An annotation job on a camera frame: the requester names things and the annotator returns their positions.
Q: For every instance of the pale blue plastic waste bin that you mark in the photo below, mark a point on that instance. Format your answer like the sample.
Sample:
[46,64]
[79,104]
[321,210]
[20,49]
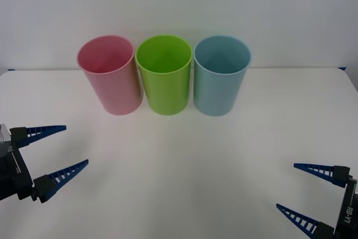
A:
[218,93]

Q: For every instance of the pink plastic waste bin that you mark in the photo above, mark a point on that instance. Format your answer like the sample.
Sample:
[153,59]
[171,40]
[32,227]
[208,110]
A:
[112,88]

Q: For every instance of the green plastic waste bin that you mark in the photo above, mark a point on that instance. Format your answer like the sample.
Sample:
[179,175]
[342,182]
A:
[165,90]

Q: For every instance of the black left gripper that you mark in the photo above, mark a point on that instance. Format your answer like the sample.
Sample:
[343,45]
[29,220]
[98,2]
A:
[12,172]

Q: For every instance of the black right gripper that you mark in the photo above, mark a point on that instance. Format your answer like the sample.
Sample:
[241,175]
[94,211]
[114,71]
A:
[349,211]

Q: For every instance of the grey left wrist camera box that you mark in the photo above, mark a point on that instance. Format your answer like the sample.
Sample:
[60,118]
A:
[4,138]

